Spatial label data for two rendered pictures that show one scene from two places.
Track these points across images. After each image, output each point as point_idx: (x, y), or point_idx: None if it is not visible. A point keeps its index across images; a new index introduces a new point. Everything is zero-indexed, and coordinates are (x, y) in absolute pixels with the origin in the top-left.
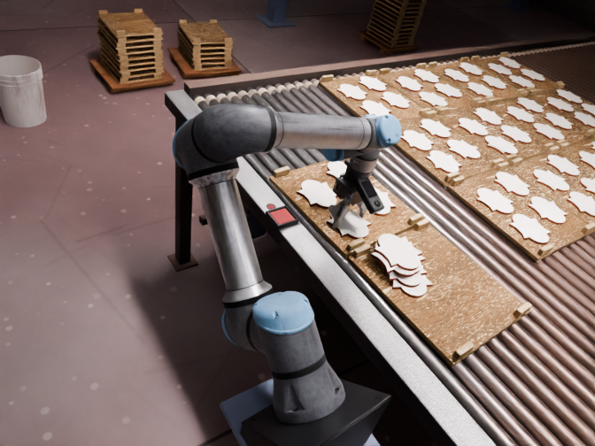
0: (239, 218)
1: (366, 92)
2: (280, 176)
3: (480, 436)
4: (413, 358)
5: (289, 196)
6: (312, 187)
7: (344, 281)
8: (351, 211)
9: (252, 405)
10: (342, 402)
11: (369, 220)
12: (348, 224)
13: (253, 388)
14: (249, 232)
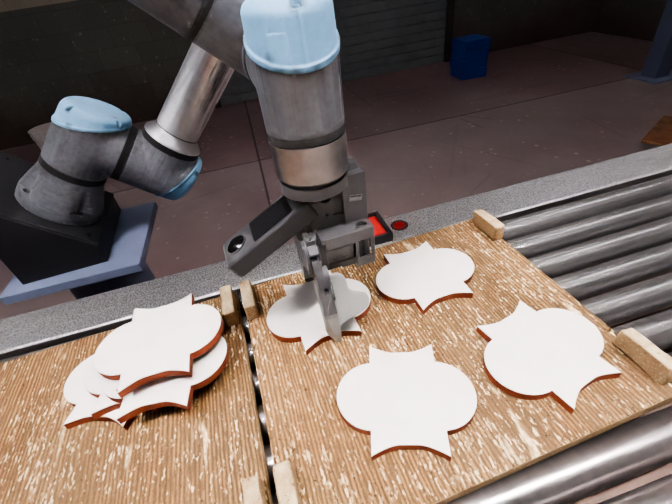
0: (189, 52)
1: None
2: (479, 227)
3: None
4: (16, 339)
5: (415, 236)
6: (445, 265)
7: (200, 288)
8: (366, 329)
9: (135, 216)
10: (15, 196)
11: (325, 359)
12: (311, 301)
13: (149, 217)
14: (186, 76)
